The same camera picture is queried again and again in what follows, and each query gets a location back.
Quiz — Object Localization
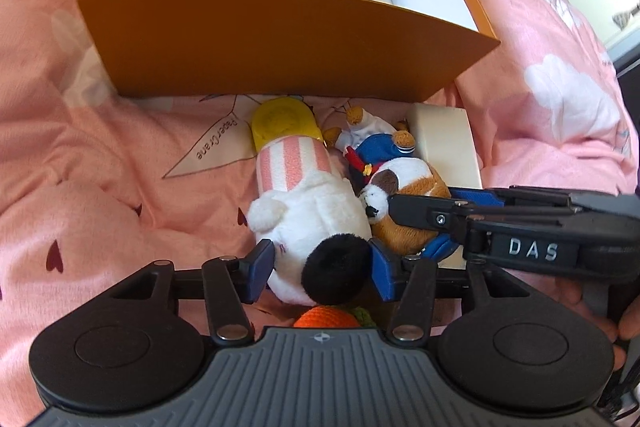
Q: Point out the blue round zip pouch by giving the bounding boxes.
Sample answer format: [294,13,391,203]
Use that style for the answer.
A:
[420,232,458,263]

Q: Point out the small sailor duck plush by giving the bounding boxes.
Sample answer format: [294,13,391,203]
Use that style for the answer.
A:
[322,104,416,188]

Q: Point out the pink printed duvet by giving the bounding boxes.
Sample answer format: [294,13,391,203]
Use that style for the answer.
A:
[0,0,640,427]

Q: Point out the orange cardboard box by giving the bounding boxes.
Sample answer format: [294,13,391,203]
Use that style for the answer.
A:
[76,0,502,104]

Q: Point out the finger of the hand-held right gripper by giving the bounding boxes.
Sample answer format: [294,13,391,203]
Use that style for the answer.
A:
[447,185,576,214]
[387,193,496,258]

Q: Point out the orange crochet ball green leaf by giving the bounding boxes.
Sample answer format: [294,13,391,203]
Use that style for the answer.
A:
[292,304,378,329]

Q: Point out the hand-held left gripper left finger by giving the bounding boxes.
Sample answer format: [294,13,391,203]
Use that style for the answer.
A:
[80,239,277,344]

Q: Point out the brown and white dog plush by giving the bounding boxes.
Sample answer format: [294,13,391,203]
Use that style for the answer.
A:
[357,157,453,255]

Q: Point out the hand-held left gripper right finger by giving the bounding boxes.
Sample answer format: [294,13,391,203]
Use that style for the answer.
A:
[367,239,546,344]

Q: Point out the person's right hand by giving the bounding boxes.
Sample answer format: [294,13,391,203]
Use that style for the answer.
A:
[555,279,640,373]

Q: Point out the white plush dog black ear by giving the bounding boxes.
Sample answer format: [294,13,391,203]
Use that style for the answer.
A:
[247,134,373,308]

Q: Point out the white rectangular box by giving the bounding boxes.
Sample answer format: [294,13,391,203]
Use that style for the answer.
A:
[410,103,485,270]

